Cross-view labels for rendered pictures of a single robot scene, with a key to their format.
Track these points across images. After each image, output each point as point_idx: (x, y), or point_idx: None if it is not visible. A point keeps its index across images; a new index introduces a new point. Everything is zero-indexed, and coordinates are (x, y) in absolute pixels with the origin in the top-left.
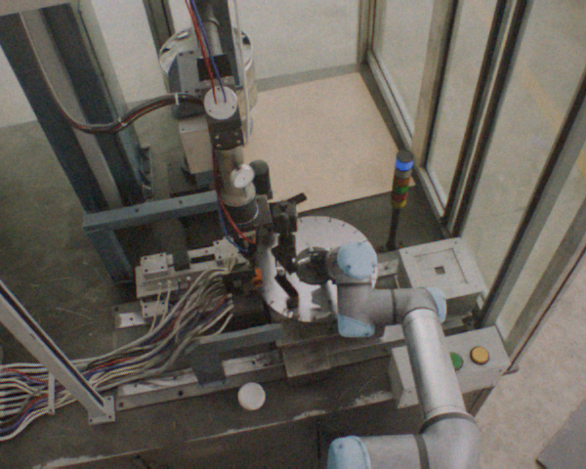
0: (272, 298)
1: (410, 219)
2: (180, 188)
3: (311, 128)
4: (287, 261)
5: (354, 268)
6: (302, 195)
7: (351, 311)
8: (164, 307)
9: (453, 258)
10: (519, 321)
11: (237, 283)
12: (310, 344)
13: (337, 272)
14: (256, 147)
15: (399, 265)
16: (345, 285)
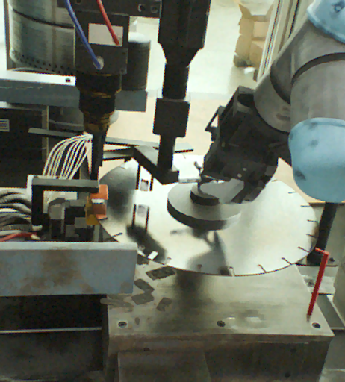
0: (119, 230)
1: (343, 237)
2: None
3: (195, 133)
4: (165, 149)
5: None
6: (186, 145)
7: (336, 106)
8: None
9: None
10: None
11: (57, 215)
12: (175, 351)
13: (301, 46)
14: (118, 136)
15: None
16: (322, 61)
